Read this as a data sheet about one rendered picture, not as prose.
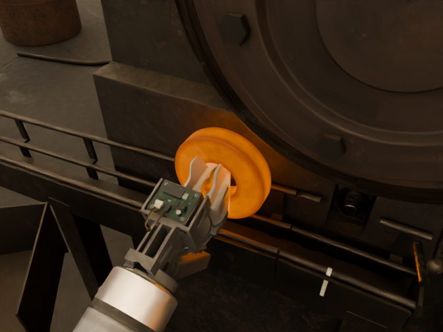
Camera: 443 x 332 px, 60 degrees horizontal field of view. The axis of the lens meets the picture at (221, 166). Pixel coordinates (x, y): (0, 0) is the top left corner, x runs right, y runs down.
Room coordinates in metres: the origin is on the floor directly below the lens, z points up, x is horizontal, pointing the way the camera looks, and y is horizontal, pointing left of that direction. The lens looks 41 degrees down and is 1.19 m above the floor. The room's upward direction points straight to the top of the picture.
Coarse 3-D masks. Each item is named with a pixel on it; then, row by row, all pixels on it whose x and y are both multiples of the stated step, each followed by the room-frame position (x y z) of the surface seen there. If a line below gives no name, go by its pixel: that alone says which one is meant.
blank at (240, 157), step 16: (208, 128) 0.46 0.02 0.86; (224, 128) 0.46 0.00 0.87; (192, 144) 0.45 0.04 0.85; (208, 144) 0.44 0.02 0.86; (224, 144) 0.42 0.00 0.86; (240, 144) 0.43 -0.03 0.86; (176, 160) 0.46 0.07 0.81; (208, 160) 0.44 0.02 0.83; (224, 160) 0.42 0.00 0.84; (240, 160) 0.41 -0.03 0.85; (256, 160) 0.42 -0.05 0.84; (240, 176) 0.41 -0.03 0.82; (256, 176) 0.40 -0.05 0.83; (240, 192) 0.41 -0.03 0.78; (256, 192) 0.40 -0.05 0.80; (240, 208) 0.41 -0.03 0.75; (256, 208) 0.40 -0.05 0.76
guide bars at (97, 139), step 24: (24, 120) 0.71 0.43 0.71; (24, 144) 0.70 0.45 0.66; (120, 144) 0.59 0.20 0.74; (96, 168) 0.60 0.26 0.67; (168, 168) 0.54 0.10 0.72; (288, 192) 0.44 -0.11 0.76; (264, 216) 0.44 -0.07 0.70; (312, 240) 0.40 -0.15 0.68; (336, 240) 0.38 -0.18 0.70; (408, 240) 0.35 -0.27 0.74; (384, 264) 0.34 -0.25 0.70
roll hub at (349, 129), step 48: (240, 0) 0.29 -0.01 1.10; (288, 0) 0.29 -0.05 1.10; (336, 0) 0.25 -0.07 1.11; (384, 0) 0.24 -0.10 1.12; (432, 0) 0.23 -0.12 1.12; (240, 48) 0.29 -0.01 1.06; (288, 48) 0.29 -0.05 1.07; (336, 48) 0.25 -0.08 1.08; (384, 48) 0.24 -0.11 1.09; (432, 48) 0.23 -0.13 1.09; (288, 96) 0.27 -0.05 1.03; (336, 96) 0.27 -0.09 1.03; (384, 96) 0.25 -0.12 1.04; (432, 96) 0.24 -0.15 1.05; (384, 144) 0.24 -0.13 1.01; (432, 144) 0.22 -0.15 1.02
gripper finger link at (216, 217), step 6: (228, 192) 0.39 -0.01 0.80; (222, 198) 0.38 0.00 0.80; (228, 198) 0.39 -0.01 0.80; (222, 204) 0.37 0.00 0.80; (228, 204) 0.37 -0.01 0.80; (210, 210) 0.36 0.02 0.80; (222, 210) 0.36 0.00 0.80; (228, 210) 0.37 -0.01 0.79; (210, 216) 0.35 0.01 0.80; (216, 216) 0.35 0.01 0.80; (222, 216) 0.35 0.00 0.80; (216, 222) 0.34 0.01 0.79; (222, 222) 0.35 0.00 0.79; (216, 228) 0.34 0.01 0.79; (210, 234) 0.34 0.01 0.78; (216, 234) 0.33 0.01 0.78
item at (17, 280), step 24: (0, 216) 0.44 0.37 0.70; (24, 216) 0.44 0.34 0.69; (48, 216) 0.43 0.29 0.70; (0, 240) 0.43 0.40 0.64; (24, 240) 0.44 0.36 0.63; (48, 240) 0.40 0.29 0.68; (0, 264) 0.41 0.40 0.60; (24, 264) 0.41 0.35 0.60; (48, 264) 0.37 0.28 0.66; (0, 288) 0.36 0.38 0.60; (24, 288) 0.29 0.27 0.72; (48, 288) 0.34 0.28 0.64; (0, 312) 0.32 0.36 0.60; (24, 312) 0.26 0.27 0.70; (48, 312) 0.31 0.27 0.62
